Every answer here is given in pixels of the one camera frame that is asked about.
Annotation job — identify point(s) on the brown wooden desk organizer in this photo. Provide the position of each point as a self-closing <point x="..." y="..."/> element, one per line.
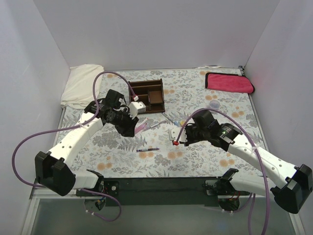
<point x="151" y="93"/>

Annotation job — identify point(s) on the white folded cloth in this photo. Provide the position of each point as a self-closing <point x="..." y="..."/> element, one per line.
<point x="78" y="92"/>

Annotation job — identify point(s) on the red microfiber cloth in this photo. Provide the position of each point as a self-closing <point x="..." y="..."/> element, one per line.
<point x="228" y="83"/>

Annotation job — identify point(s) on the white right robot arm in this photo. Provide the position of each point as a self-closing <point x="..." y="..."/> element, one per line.
<point x="288" y="184"/>

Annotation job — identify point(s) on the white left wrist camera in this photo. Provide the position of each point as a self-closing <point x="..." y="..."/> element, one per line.
<point x="136" y="108"/>

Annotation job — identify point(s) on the grey white pen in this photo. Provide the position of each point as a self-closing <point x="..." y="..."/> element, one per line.
<point x="157" y="124"/>

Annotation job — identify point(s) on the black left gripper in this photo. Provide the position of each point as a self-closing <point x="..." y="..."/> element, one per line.
<point x="129" y="124"/>

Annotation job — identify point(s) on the pink white pen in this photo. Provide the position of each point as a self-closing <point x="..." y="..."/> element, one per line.
<point x="144" y="122"/>

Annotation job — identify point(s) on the floral table mat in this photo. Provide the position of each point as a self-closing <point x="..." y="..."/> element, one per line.
<point x="184" y="92"/>

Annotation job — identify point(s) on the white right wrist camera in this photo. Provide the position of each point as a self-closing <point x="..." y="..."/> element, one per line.
<point x="174" y="134"/>

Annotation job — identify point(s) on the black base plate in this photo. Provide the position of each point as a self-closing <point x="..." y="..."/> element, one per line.
<point x="166" y="191"/>

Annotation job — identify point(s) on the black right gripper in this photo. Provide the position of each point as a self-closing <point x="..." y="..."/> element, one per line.
<point x="190" y="135"/>

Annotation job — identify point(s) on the blue correction pen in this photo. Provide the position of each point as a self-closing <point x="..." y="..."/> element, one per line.
<point x="176" y="123"/>

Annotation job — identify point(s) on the clear round pin box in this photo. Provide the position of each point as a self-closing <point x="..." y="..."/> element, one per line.
<point x="214" y="104"/>

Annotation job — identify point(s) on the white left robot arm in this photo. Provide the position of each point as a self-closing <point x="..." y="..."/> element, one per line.
<point x="53" y="167"/>

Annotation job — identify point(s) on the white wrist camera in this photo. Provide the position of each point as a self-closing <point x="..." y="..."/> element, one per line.
<point x="174" y="134"/>
<point x="136" y="108"/>

